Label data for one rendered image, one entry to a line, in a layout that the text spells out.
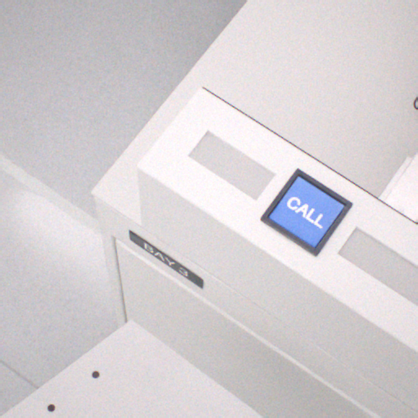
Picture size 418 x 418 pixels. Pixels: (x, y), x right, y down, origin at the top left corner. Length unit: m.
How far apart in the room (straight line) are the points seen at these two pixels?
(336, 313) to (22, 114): 1.21
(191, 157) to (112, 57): 1.16
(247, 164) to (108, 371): 0.23
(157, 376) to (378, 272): 0.23
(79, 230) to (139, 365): 0.94
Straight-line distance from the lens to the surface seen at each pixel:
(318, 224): 0.90
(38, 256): 1.92
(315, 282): 0.88
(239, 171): 0.92
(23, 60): 2.09
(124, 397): 1.00
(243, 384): 1.31
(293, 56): 1.13
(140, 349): 1.01
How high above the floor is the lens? 1.79
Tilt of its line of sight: 68 degrees down
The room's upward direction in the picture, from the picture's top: 5 degrees clockwise
